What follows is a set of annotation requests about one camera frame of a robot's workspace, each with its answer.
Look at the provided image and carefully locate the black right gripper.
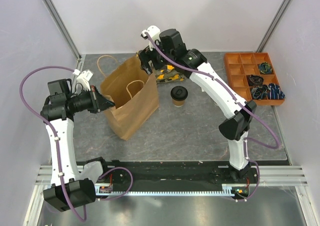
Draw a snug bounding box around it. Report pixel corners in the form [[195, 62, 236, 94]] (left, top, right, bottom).
[[137, 39, 174, 76]]

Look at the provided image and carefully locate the green blue rolled sock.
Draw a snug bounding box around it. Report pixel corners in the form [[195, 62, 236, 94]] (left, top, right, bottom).
[[258, 62, 273, 75]]

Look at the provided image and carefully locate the blue striped rolled sock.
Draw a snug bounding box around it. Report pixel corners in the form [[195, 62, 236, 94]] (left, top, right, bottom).
[[267, 83, 286, 100]]

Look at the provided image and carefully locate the black plastic cup lid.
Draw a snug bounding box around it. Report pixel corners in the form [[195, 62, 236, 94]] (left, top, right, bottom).
[[170, 86, 188, 101]]

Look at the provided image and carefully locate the orange compartment tray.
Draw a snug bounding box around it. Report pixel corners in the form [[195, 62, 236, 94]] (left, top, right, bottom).
[[224, 53, 286, 106]]

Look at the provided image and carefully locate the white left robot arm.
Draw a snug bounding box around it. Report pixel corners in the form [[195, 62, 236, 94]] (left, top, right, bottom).
[[40, 78, 115, 212]]

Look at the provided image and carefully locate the dark brown rolled sock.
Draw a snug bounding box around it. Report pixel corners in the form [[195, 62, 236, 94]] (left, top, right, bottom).
[[246, 75, 264, 87]]

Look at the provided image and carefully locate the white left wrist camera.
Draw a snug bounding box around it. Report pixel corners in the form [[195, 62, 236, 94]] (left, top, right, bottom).
[[73, 69, 93, 92]]

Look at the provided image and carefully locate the white slotted cable duct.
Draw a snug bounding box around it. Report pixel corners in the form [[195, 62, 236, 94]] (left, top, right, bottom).
[[95, 184, 235, 197]]

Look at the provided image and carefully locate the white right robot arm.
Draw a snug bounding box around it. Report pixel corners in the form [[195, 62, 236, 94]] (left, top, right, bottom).
[[138, 26, 257, 183]]

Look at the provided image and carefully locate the aluminium frame rail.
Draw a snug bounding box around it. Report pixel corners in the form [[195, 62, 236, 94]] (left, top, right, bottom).
[[259, 165, 308, 186]]

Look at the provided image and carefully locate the brown paper bag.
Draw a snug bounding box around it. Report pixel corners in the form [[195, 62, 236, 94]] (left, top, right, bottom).
[[100, 56, 159, 141]]

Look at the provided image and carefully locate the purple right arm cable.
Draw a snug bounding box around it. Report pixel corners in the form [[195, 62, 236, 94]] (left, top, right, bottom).
[[144, 33, 281, 202]]

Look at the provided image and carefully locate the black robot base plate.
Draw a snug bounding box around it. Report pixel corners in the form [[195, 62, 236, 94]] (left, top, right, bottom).
[[96, 157, 258, 191]]

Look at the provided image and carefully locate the grey patterned rolled sock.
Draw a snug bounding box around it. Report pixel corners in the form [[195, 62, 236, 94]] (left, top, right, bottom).
[[250, 84, 270, 100]]

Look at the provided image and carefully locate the camouflage folded cloth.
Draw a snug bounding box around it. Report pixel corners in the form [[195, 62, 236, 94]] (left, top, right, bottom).
[[136, 52, 186, 84]]

